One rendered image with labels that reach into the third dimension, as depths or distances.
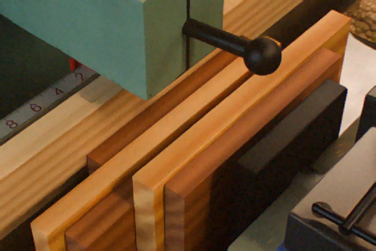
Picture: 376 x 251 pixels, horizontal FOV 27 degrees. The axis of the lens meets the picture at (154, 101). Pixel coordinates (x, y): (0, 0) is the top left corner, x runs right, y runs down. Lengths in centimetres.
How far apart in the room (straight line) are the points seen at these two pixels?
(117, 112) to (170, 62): 7
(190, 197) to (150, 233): 4
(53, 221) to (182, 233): 7
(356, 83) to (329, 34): 9
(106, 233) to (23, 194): 6
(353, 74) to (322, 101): 17
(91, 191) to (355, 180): 15
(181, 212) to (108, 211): 4
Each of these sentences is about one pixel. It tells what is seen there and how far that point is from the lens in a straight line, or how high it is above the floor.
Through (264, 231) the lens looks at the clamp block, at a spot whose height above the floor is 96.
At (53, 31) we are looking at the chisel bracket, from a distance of 47.
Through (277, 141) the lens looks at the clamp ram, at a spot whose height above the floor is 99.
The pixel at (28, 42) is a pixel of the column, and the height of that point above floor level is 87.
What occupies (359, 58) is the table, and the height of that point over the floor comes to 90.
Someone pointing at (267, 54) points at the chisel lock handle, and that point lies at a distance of 39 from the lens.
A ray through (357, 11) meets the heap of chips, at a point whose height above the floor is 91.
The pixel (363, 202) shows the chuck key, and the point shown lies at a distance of 38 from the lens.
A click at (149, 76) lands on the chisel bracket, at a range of 42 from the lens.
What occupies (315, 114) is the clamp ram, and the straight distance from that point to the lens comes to 44.
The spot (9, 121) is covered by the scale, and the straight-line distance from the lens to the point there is 50.
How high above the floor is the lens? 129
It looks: 43 degrees down
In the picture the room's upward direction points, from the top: 2 degrees counter-clockwise
